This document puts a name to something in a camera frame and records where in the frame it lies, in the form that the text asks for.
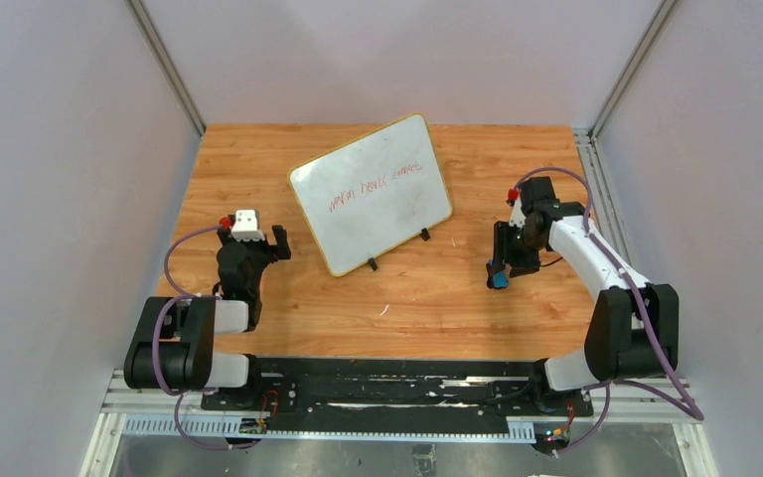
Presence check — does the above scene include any blue black whiteboard eraser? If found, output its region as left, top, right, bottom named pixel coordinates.
left=491, top=271, right=509, bottom=289

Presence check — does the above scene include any yellow-framed whiteboard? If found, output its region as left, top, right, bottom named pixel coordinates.
left=288, top=113, right=453, bottom=276

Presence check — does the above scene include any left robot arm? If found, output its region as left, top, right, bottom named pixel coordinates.
left=123, top=219, right=291, bottom=396

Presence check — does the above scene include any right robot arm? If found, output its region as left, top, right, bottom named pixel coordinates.
left=487, top=199, right=679, bottom=392

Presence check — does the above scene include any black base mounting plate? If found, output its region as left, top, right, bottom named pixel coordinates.
left=201, top=357, right=593, bottom=436

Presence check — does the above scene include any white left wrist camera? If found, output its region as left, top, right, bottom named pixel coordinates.
left=230, top=209, right=266, bottom=241

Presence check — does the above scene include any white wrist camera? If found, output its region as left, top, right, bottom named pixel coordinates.
left=509, top=198, right=526, bottom=229
left=230, top=209, right=266, bottom=241

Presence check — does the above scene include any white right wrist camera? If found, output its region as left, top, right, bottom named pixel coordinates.
left=509, top=198, right=526, bottom=229

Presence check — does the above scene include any aluminium frame rail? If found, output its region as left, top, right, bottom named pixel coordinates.
left=79, top=371, right=719, bottom=476

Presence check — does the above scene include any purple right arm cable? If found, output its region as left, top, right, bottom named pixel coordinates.
left=513, top=166, right=706, bottom=457

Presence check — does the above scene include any left corner aluminium post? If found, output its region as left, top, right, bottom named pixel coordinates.
left=124, top=0, right=207, bottom=138

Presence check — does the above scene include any corner aluminium post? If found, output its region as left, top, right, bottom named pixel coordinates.
left=124, top=0, right=207, bottom=138
left=588, top=0, right=680, bottom=141

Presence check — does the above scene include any right corner aluminium post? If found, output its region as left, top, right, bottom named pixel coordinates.
left=588, top=0, right=680, bottom=141

